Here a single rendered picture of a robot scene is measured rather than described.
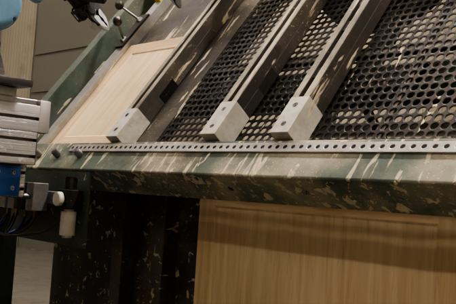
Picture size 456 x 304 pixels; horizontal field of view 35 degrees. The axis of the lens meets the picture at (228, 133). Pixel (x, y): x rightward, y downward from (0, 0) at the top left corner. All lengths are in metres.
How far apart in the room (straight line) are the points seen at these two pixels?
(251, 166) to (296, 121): 0.16
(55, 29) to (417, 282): 7.30
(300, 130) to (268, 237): 0.39
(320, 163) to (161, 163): 0.57
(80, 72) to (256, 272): 1.38
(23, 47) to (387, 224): 7.91
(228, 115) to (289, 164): 0.35
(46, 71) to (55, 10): 0.71
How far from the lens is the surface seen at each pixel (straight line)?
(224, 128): 2.00
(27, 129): 2.06
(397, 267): 1.81
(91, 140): 2.56
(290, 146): 1.76
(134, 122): 2.37
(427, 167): 1.50
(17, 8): 1.92
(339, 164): 1.63
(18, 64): 9.45
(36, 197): 2.43
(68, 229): 2.34
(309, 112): 1.84
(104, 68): 2.93
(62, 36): 8.57
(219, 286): 2.22
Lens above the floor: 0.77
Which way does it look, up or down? 5 degrees up
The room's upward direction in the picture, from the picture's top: 4 degrees clockwise
